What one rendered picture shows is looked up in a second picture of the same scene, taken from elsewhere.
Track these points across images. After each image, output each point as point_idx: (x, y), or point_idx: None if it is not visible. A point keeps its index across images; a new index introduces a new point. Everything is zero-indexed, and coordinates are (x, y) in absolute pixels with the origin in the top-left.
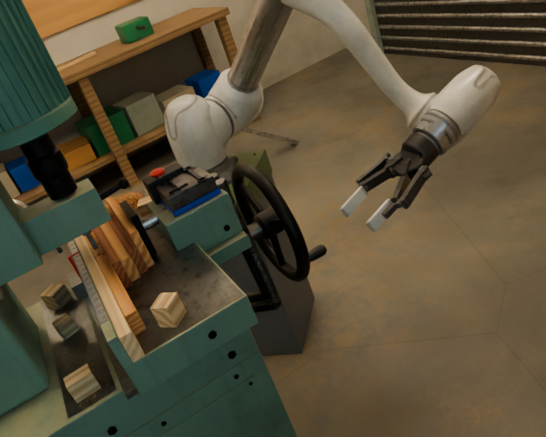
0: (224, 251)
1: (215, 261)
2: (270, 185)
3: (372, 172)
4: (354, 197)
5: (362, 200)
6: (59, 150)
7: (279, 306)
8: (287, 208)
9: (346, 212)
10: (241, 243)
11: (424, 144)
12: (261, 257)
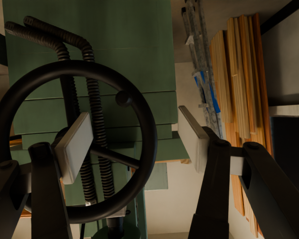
0: (135, 152)
1: (135, 147)
2: (125, 206)
3: (4, 234)
4: (83, 157)
5: (74, 136)
6: (117, 226)
7: (88, 42)
8: (146, 182)
9: (90, 125)
10: (135, 154)
11: None
12: (98, 114)
